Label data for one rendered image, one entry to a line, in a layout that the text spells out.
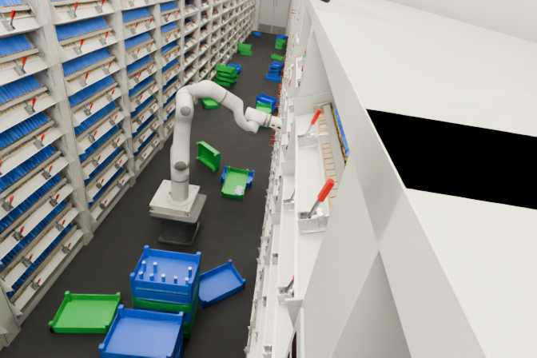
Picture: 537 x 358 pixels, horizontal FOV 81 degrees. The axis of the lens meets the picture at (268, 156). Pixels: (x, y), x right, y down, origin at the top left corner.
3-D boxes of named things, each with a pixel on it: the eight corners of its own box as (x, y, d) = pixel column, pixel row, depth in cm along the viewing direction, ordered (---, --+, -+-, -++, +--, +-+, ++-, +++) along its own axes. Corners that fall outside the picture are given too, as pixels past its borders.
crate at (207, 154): (202, 157, 343) (196, 159, 338) (202, 141, 333) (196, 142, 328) (219, 169, 327) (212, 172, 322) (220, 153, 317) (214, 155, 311)
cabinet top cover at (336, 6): (312, 28, 76) (316, 13, 74) (301, -10, 265) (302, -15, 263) (395, 42, 76) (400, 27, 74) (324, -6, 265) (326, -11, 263)
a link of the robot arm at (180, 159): (188, 159, 216) (189, 174, 203) (169, 158, 212) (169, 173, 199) (195, 92, 188) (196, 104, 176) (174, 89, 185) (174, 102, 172)
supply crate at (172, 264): (130, 286, 157) (129, 276, 153) (145, 255, 174) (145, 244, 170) (191, 293, 158) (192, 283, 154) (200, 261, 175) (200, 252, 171)
